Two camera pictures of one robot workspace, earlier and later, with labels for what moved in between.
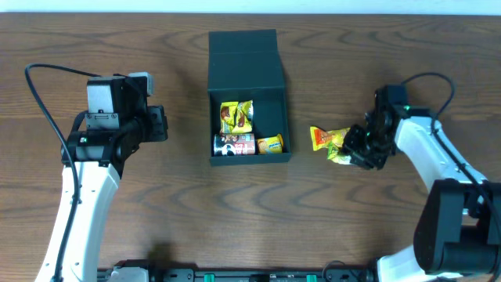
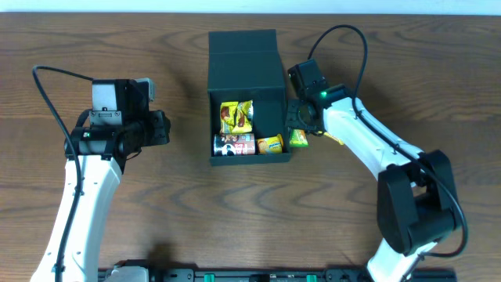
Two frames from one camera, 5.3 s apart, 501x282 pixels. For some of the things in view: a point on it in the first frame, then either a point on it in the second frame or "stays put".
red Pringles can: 234,144 stays put
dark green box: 245,65 stays put
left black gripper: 158,123 stays put
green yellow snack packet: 333,155 to 298,139
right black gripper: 361,149 to 294,116
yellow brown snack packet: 227,117 stays put
